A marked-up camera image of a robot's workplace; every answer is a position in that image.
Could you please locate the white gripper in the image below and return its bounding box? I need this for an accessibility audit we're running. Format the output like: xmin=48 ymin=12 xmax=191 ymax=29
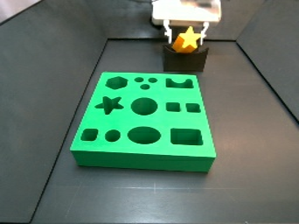
xmin=152 ymin=0 xmax=221 ymax=46

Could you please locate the yellow star-shaped prism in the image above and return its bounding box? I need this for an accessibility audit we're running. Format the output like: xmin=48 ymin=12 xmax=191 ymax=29
xmin=172 ymin=26 xmax=201 ymax=53

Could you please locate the black L-shaped fixture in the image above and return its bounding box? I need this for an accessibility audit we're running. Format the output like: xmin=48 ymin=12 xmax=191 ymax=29
xmin=163 ymin=45 xmax=209 ymax=72

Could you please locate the green foam shape-sorter block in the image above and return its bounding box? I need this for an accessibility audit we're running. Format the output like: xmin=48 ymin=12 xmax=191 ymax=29
xmin=69 ymin=72 xmax=216 ymax=172

